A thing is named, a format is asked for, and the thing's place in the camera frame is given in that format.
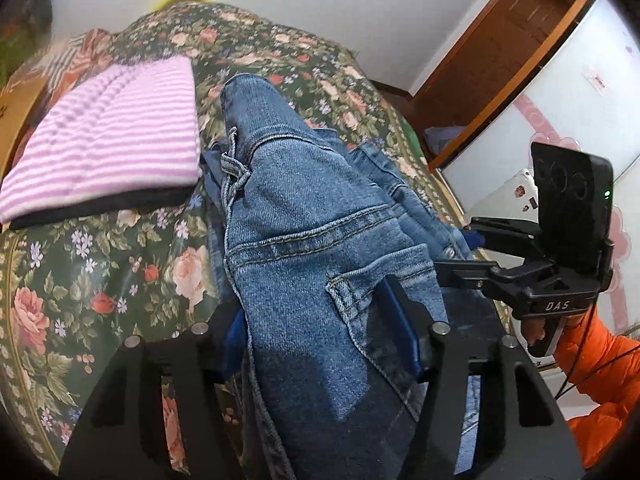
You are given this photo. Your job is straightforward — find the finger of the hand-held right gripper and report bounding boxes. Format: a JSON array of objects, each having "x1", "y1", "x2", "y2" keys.
[
  {"x1": 463, "y1": 216, "x2": 541, "y2": 254},
  {"x1": 434, "y1": 258, "x2": 504, "y2": 291}
]

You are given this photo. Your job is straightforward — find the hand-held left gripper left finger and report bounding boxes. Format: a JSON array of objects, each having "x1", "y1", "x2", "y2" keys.
[{"x1": 60, "y1": 304, "x2": 252, "y2": 480}]

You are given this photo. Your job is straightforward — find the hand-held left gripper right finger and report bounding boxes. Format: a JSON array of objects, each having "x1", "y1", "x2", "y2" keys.
[{"x1": 380, "y1": 276, "x2": 587, "y2": 480}]

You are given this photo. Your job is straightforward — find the blue denim pants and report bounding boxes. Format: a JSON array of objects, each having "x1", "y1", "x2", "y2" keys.
[{"x1": 200, "y1": 72, "x2": 507, "y2": 480}]

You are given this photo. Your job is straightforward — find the person's right hand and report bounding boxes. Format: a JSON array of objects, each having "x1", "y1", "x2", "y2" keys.
[{"x1": 521, "y1": 318, "x2": 548, "y2": 348}]

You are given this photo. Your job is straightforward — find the bluish crumpled cloth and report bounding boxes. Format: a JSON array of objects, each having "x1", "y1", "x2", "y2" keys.
[{"x1": 423, "y1": 126, "x2": 472, "y2": 159}]

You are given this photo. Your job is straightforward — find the wood-framed white wardrobe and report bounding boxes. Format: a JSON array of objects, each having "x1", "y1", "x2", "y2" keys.
[{"x1": 429, "y1": 0, "x2": 640, "y2": 403}]

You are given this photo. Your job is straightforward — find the green floral bedspread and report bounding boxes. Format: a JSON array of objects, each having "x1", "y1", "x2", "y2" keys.
[{"x1": 0, "y1": 0, "x2": 501, "y2": 477}]

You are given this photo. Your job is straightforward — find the brown wooden door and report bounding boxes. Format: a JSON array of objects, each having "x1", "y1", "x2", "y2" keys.
[{"x1": 407, "y1": 0, "x2": 591, "y2": 111}]

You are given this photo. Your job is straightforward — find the pink striped folded cloth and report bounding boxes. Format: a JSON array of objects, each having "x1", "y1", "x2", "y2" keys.
[{"x1": 0, "y1": 55, "x2": 204, "y2": 231}]

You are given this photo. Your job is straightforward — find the orange striped cloth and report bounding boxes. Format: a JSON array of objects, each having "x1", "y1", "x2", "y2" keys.
[{"x1": 30, "y1": 27, "x2": 118, "y2": 93}]

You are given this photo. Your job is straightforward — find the black cable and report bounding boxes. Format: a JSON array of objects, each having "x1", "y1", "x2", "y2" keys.
[{"x1": 556, "y1": 325, "x2": 640, "y2": 404}]

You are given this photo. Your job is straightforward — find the wooden bed frame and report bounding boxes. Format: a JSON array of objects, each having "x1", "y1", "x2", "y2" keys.
[{"x1": 0, "y1": 79, "x2": 47, "y2": 177}]

